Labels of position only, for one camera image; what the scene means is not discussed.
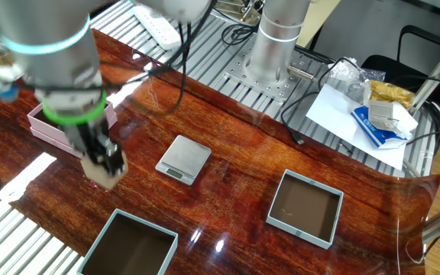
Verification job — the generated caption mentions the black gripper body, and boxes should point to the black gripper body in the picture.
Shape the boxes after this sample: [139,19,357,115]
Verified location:
[63,120,112,154]

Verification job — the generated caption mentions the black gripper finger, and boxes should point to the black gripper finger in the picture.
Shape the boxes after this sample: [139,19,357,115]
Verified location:
[77,149,97,166]
[96,139,126,177]

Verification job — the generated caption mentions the light wooden cube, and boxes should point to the light wooden cube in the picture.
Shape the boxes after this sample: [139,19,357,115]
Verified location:
[80,152,129,191]

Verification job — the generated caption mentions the pink cardboard box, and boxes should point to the pink cardboard box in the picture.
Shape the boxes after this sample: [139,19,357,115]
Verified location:
[27,101,118,160]

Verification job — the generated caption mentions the deep light blue box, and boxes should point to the deep light blue box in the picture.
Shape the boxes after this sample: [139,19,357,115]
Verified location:
[76,208,180,275]

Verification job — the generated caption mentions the shallow light blue box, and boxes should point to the shallow light blue box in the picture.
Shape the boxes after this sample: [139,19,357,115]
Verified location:
[265,169,345,251]

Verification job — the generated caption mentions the small white card box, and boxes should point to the small white card box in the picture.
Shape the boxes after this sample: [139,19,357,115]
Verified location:
[367,99,401,133]

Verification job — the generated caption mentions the silver digital scale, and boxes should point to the silver digital scale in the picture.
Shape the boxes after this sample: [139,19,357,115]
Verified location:
[154,134,212,186]

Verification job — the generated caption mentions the white power strip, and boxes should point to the white power strip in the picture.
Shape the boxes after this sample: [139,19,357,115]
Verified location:
[134,3,183,51]

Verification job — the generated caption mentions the glossy wood-grain mat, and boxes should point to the glossy wood-grain mat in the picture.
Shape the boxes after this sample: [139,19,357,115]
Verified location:
[0,28,440,275]

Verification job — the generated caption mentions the brass metal fittings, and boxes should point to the brass metal fittings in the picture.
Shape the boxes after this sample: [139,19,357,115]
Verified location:
[215,0,265,23]

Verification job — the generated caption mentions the white paper sheet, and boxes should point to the white paper sheet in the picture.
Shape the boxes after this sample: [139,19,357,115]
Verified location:
[305,82,419,172]

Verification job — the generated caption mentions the clear plastic bag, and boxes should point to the clear plastic bag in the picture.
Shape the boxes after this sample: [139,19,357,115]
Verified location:
[326,57,387,104]

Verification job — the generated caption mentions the beige board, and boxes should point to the beige board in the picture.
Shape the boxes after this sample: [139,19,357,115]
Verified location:
[296,0,342,49]

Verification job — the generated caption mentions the blue tissue pack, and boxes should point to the blue tissue pack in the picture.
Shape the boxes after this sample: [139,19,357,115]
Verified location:
[350,105,412,150]

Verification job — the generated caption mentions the gold foil bag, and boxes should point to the gold foil bag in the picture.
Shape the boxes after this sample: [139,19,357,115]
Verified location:
[364,79,416,110]

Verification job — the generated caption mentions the black office chair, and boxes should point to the black office chair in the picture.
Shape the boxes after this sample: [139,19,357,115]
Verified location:
[359,24,440,96]

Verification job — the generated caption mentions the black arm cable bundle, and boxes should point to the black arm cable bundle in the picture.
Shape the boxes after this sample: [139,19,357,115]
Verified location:
[24,0,261,118]

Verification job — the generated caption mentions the black USB cable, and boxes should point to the black USB cable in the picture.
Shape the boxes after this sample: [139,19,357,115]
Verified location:
[280,56,362,146]

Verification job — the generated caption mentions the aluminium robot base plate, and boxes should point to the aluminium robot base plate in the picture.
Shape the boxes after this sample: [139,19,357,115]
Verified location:
[223,47,312,103]

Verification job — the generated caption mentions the silver cable connector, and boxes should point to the silver cable connector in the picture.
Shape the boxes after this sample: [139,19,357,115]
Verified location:
[286,64,319,83]

